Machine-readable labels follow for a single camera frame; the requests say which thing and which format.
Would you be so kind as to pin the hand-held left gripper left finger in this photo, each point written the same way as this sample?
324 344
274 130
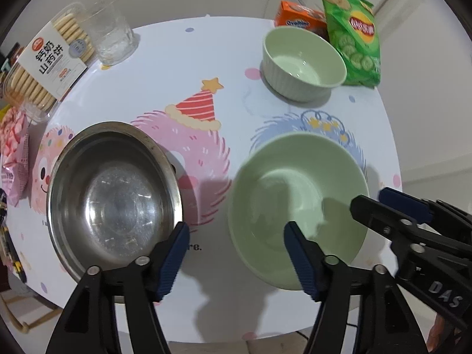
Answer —
173 260

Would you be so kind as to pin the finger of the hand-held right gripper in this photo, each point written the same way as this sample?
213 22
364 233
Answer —
372 212
402 201

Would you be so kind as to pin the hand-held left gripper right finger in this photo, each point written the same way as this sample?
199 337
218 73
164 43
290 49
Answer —
300 261

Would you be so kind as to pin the large green ribbed bowl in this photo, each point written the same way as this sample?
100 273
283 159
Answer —
280 162

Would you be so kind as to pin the large steel bowl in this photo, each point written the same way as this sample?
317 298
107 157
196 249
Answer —
110 162

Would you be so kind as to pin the person's right hand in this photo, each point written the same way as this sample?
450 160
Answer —
440 333

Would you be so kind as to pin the yellow black object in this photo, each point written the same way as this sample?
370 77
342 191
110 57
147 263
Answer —
11 250

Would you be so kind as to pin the green chips bag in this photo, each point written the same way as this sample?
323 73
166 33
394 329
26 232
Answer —
350 44

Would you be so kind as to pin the small green ribbed bowl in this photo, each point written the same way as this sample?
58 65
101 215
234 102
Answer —
295 44

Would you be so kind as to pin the pink snack bag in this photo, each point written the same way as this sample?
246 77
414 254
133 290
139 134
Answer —
13 143

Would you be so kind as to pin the orange snack box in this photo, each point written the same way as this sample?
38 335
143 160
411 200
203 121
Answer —
291 13

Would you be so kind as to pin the clear plastic biscuit container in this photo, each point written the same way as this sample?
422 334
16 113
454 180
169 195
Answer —
48 62

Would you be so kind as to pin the clear glass cup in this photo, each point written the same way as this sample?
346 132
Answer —
110 33

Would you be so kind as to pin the wooden chair frame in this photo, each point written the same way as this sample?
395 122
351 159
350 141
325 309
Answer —
33 315

